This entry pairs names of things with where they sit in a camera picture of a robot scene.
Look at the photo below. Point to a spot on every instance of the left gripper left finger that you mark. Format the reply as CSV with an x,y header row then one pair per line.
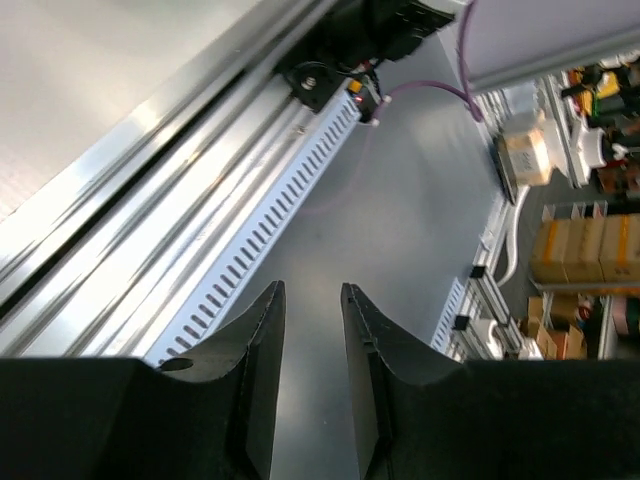
x,y
208,413

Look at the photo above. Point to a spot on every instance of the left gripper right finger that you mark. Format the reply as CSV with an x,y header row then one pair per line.
x,y
420,415

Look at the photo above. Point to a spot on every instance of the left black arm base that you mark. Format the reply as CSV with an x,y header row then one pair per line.
x,y
356,37

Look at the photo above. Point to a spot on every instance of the cardboard boxes stack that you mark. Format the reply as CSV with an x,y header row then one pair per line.
x,y
586,270

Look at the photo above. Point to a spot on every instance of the white power supply box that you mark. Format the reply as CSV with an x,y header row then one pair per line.
x,y
526,150

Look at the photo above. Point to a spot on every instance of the white slotted cable duct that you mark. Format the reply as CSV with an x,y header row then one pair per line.
x,y
232,268

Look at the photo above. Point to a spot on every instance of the aluminium mounting rail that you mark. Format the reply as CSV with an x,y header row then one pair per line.
x,y
135,137

